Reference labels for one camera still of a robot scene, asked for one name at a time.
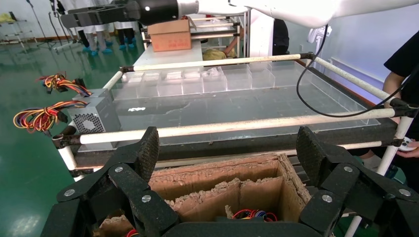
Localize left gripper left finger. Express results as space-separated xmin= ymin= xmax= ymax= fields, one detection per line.
xmin=55 ymin=126 xmax=180 ymax=237

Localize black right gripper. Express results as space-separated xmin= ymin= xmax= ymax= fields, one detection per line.
xmin=60 ymin=0 xmax=180 ymax=29

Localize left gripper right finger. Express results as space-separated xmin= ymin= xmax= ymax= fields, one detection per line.
xmin=295 ymin=125 xmax=419 ymax=237

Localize silver power supply red wires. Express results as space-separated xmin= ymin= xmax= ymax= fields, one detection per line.
xmin=35 ymin=72 xmax=112 ymax=103

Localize bare person forearm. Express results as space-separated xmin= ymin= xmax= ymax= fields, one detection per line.
xmin=382 ymin=70 xmax=406 ymax=103

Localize bare person hand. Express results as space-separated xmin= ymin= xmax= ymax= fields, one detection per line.
xmin=396 ymin=140 xmax=419 ymax=159

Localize person in white coat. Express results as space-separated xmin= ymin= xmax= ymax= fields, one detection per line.
xmin=78 ymin=0 xmax=114 ymax=56
xmin=114 ymin=19 xmax=139 ymax=52

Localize black tripod stand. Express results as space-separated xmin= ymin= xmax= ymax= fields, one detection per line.
xmin=49 ymin=0 xmax=79 ymax=51
xmin=25 ymin=0 xmax=50 ymax=46

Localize small brown cardboard carton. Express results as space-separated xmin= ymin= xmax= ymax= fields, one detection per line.
xmin=147 ymin=19 xmax=193 ymax=53

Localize brown divided cardboard box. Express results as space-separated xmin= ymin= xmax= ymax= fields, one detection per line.
xmin=92 ymin=152 xmax=312 ymax=237

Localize white background table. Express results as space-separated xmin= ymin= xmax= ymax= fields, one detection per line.
xmin=133 ymin=40 xmax=204 ymax=67

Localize grey metal cart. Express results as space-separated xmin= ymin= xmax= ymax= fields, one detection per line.
xmin=0 ymin=11 xmax=37 ymax=45

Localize white handheld controller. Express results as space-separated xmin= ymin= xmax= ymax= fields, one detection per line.
xmin=398 ymin=136 xmax=419 ymax=152

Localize grey perforated power supply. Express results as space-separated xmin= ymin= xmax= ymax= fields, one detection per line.
xmin=13 ymin=95 xmax=123 ymax=135

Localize background pipe shelf rack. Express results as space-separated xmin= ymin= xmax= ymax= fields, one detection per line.
xmin=140 ymin=13 xmax=251 ymax=59

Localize yellow cloth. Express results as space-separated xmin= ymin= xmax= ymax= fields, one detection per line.
xmin=202 ymin=48 xmax=237 ymax=62

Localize clear acrylic divider tray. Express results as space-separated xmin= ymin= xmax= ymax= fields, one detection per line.
xmin=111 ymin=61 xmax=382 ymax=145

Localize person in black shirt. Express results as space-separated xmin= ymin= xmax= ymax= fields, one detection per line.
xmin=383 ymin=31 xmax=419 ymax=141

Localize background person in black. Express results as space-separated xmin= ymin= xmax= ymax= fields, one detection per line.
xmin=272 ymin=18 xmax=291 ymax=56

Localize power supply with coloured wires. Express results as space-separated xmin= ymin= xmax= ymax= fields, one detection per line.
xmin=231 ymin=208 xmax=278 ymax=223

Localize black camera cable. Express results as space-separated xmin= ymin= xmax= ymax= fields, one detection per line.
xmin=296 ymin=23 xmax=419 ymax=119

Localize white pipe frame table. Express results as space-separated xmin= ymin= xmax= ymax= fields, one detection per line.
xmin=52 ymin=52 xmax=419 ymax=237

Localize white wall mounted device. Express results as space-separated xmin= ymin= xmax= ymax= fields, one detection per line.
xmin=307 ymin=25 xmax=333 ymax=44

